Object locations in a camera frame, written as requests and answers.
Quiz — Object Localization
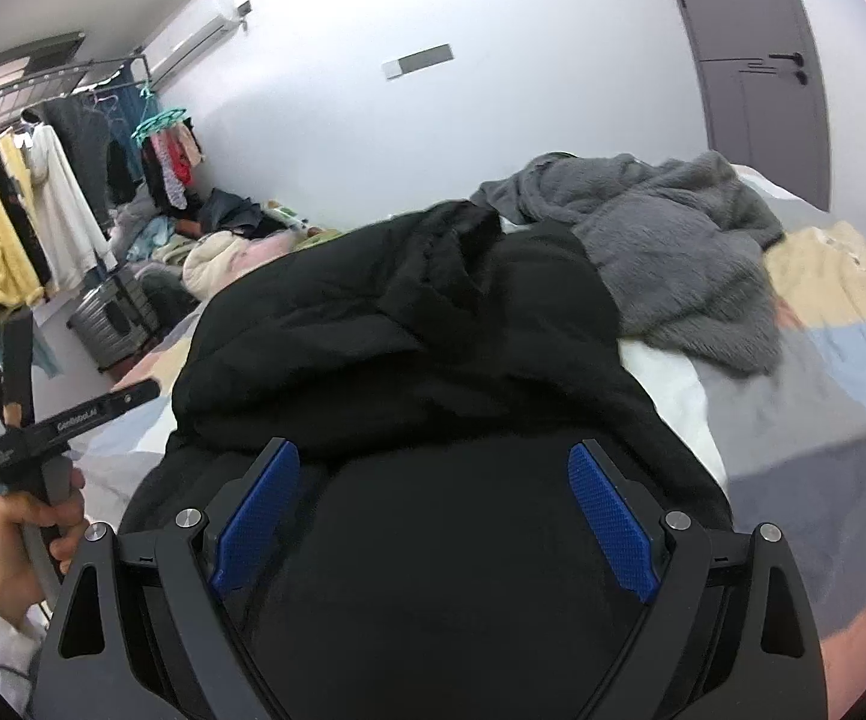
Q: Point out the black puffer jacket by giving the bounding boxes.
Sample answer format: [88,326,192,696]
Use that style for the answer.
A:
[122,202,732,718]

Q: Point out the teal clothes hanger rack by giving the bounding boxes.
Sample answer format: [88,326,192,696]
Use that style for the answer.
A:
[131,107,188,143]

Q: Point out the person's left hand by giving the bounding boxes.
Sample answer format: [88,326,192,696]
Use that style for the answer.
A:
[0,466,88,629]

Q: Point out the grey suitcase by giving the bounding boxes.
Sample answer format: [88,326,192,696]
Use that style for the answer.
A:
[67,270,161,372]

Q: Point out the patchwork bed cover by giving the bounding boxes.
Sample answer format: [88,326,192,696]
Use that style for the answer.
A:
[80,187,866,718]

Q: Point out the white hanging garment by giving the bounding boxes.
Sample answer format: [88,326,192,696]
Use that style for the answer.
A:
[24,124,117,291]

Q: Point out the grey fleece garment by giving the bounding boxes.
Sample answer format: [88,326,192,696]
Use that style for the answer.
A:
[472,151,784,374]

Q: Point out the white air conditioner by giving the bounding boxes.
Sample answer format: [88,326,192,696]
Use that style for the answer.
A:
[146,2,250,88]

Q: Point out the grey door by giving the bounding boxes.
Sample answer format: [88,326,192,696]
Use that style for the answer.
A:
[677,0,830,211]

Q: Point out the grey wall panel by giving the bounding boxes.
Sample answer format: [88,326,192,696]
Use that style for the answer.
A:
[382,44,454,80]

